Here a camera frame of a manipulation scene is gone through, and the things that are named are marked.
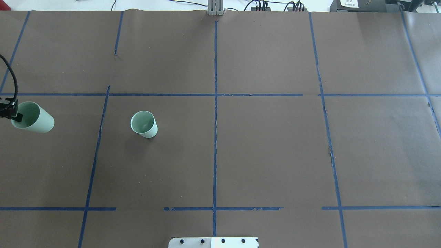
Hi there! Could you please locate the light green cup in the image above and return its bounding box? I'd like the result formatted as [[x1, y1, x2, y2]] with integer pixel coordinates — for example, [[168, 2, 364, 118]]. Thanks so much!
[[130, 111, 158, 138], [11, 102, 55, 133]]

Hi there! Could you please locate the light green cup standing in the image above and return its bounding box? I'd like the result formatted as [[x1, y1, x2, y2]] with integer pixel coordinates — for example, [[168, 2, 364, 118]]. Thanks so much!
[[130, 111, 158, 138]]

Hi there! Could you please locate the white metal mounting plate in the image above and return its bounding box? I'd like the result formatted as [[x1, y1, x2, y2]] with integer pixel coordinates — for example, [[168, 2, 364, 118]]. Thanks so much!
[[168, 237, 259, 248]]

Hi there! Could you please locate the black power strip left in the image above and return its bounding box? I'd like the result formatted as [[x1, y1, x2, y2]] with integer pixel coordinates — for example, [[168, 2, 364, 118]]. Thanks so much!
[[244, 0, 271, 12]]

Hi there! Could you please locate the black power strip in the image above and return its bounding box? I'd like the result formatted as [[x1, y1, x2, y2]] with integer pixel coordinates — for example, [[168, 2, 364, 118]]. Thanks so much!
[[244, 0, 271, 12], [284, 0, 307, 12]]

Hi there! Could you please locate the black power strip right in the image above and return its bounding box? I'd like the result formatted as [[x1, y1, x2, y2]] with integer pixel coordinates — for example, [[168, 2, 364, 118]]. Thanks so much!
[[284, 0, 307, 12]]

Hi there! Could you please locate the black device with label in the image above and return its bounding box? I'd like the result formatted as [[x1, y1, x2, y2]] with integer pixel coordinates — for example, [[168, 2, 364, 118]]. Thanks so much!
[[329, 0, 401, 13]]

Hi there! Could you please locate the black braided cable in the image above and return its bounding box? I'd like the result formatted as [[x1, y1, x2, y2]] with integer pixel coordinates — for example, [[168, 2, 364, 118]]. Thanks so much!
[[0, 54, 18, 101]]

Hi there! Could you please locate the aluminium extrusion post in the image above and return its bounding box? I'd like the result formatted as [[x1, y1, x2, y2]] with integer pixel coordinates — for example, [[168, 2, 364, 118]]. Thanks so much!
[[207, 0, 225, 16]]

